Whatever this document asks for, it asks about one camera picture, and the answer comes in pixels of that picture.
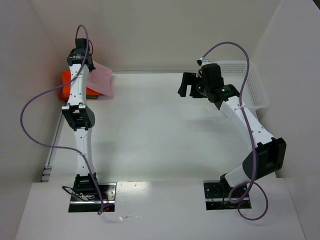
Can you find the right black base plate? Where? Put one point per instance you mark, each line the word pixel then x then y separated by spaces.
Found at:
pixel 217 199

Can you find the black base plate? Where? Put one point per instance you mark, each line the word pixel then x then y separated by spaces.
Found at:
pixel 217 199
pixel 89 202

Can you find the aluminium table edge rail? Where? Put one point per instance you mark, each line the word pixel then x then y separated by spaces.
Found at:
pixel 52 151

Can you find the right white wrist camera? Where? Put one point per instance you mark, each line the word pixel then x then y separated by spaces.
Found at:
pixel 202 62

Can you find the pink t shirt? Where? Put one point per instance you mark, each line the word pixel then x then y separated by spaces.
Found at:
pixel 100 80

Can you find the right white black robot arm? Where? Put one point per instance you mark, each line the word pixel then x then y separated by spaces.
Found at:
pixel 267 153

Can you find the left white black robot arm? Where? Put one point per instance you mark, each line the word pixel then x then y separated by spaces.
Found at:
pixel 81 118

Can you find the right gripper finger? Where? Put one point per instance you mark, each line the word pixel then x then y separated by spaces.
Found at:
pixel 188 79
pixel 197 93

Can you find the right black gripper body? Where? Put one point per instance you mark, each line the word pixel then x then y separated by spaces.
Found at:
pixel 194 85

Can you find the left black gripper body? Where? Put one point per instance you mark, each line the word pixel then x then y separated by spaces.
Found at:
pixel 91 66

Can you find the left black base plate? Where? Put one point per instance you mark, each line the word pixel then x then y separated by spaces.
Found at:
pixel 89 202

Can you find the white perforated plastic basket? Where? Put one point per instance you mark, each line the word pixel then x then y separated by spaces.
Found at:
pixel 254 93

